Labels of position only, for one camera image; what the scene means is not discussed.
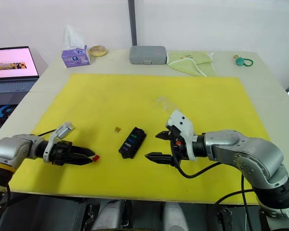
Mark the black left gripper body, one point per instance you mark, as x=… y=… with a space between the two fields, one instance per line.
x=61 y=154

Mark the small yellow fuse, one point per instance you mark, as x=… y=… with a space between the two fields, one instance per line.
x=117 y=129

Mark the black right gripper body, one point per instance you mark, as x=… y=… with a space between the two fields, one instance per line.
x=175 y=146

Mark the small purple fuse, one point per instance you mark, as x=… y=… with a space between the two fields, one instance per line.
x=125 y=149

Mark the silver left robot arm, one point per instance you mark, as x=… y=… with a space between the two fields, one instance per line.
x=12 y=149

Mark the grey rounded robot leg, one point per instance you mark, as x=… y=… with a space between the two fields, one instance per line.
x=175 y=216
x=108 y=215

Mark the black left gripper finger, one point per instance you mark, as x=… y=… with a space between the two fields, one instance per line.
x=82 y=160
x=83 y=151

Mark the small blue fuse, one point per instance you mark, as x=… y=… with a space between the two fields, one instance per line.
x=130 y=140

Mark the small white fuse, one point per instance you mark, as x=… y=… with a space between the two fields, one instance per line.
x=127 y=145

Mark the yellow foam mat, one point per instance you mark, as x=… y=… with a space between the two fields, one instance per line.
x=147 y=108

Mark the open laptop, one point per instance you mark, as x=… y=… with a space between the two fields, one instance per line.
x=10 y=65

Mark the small red fuse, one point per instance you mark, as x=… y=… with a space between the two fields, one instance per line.
x=96 y=157

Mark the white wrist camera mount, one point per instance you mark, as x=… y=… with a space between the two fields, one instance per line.
x=60 y=132
x=184 y=125

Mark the grey plastic case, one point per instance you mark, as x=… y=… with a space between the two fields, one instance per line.
x=147 y=55

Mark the black box with blue logo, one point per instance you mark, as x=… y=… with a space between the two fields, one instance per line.
x=3 y=109

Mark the purple tissue box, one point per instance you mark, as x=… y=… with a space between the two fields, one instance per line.
x=75 y=56

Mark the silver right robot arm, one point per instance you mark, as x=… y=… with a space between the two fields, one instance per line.
x=250 y=156

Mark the clear plastic cover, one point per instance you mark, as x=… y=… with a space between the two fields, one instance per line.
x=167 y=104

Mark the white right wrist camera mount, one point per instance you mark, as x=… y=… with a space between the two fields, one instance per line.
x=184 y=125

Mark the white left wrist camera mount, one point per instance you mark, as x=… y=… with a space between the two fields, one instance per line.
x=60 y=132

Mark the small green fuse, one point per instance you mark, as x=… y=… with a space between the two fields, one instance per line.
x=133 y=137

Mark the light green cloth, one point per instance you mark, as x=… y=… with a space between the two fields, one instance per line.
x=191 y=63

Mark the round bread bun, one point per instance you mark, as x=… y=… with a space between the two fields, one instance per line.
x=98 y=50

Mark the dark vertical post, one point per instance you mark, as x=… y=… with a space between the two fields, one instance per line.
x=132 y=22

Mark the black fuse box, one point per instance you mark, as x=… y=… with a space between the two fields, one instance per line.
x=132 y=144

